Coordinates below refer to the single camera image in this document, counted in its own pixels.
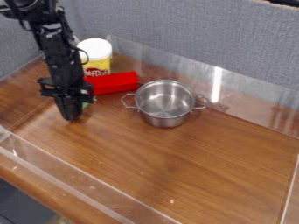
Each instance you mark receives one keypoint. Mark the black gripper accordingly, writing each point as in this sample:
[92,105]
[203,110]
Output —
[67,96]

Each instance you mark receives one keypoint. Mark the green foam block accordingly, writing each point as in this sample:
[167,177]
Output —
[87,97]

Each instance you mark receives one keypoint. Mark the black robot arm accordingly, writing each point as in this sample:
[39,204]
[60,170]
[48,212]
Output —
[43,18]

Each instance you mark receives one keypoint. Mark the red rectangular block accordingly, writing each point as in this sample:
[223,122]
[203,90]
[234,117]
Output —
[112,83]

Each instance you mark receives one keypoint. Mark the yellow play-doh tub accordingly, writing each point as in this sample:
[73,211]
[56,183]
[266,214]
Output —
[95,55]

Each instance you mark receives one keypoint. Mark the small steel pot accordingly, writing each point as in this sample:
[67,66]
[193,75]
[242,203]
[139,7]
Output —
[164,102]

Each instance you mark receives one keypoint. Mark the clear acrylic table barrier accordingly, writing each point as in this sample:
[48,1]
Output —
[226,169]

